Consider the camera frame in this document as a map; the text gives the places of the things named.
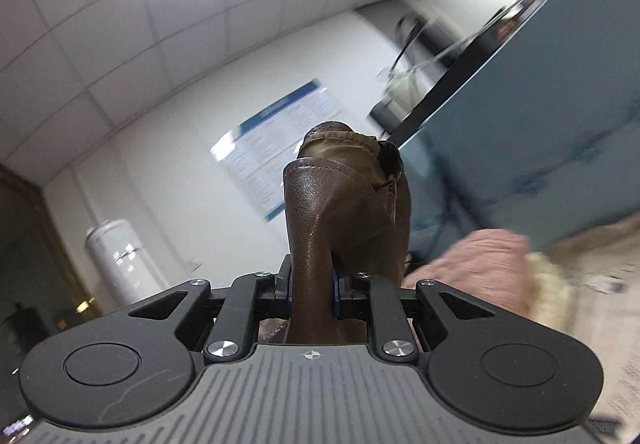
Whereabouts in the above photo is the brown leather jacket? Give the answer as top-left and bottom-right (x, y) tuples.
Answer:
(258, 121), (411, 346)

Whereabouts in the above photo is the pink knitted sweater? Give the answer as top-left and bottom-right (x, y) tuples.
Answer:
(401, 230), (534, 316)

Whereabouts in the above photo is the cream knitted sweater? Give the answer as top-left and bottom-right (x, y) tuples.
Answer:
(526, 252), (575, 331)

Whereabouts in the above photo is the large blue-grey cardboard box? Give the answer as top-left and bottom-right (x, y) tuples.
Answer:
(400, 0), (639, 250)

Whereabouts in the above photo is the black device on boxes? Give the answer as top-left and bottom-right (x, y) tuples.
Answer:
(392, 13), (468, 69)

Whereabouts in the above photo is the wall notice board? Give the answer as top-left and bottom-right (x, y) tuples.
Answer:
(209, 80), (343, 222)

